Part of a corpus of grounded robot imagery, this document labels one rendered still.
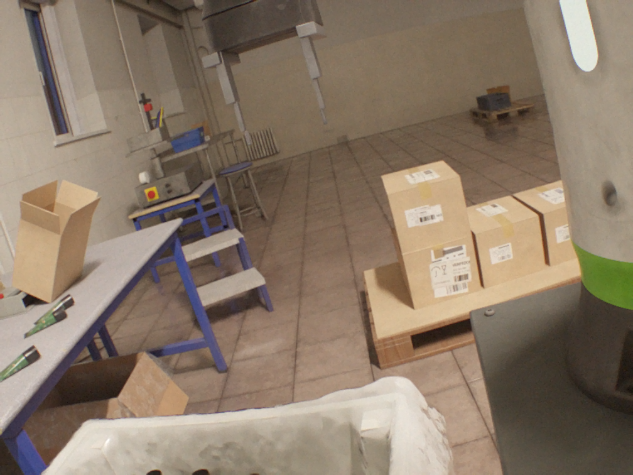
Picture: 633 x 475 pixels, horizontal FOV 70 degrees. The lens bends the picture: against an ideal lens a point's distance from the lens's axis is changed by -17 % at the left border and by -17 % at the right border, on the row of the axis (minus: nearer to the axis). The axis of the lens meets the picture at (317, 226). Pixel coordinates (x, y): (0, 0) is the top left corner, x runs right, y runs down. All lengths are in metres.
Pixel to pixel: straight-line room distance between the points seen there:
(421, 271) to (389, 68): 8.05
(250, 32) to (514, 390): 0.28
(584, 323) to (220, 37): 0.29
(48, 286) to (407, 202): 1.37
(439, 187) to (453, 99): 8.20
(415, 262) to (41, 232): 1.43
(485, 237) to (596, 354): 1.93
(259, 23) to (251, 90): 9.68
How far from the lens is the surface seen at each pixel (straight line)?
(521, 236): 2.28
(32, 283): 1.78
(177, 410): 1.98
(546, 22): 0.27
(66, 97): 5.61
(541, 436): 0.31
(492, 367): 0.37
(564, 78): 0.27
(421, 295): 2.24
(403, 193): 2.12
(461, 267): 2.24
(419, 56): 10.16
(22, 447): 1.15
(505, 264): 2.30
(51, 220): 1.65
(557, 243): 2.37
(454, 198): 2.15
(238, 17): 0.35
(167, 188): 4.29
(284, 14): 0.34
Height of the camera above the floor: 1.12
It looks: 14 degrees down
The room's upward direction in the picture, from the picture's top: 16 degrees counter-clockwise
